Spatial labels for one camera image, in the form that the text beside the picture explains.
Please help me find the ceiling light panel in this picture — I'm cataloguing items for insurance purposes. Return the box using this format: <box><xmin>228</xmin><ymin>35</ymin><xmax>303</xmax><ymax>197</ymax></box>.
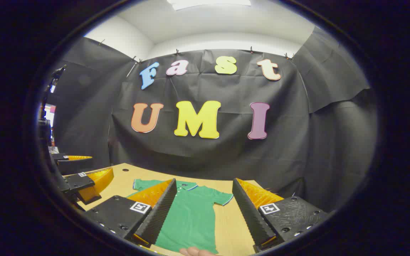
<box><xmin>166</xmin><ymin>0</ymin><xmax>252</xmax><ymax>11</ymax></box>

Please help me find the green T-shirt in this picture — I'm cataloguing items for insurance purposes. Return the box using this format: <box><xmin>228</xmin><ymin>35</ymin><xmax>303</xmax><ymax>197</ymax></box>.
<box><xmin>127</xmin><ymin>179</ymin><xmax>234</xmax><ymax>255</ymax></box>

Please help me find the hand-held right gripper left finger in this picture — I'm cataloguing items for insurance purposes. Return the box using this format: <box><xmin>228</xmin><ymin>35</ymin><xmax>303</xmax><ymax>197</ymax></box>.
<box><xmin>83</xmin><ymin>178</ymin><xmax>178</xmax><ymax>249</ymax></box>

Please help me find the black backdrop cloth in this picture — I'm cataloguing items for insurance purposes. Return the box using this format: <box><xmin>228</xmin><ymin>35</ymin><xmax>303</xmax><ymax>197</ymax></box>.
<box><xmin>45</xmin><ymin>27</ymin><xmax>378</xmax><ymax>214</ymax></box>

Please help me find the computer monitor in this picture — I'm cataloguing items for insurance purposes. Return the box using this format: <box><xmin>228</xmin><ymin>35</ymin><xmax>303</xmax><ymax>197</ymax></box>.
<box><xmin>42</xmin><ymin>102</ymin><xmax>57</xmax><ymax>128</ymax></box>

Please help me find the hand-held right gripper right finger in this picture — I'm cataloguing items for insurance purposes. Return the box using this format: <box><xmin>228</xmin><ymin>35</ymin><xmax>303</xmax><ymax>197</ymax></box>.
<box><xmin>232</xmin><ymin>178</ymin><xmax>333</xmax><ymax>254</ymax></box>

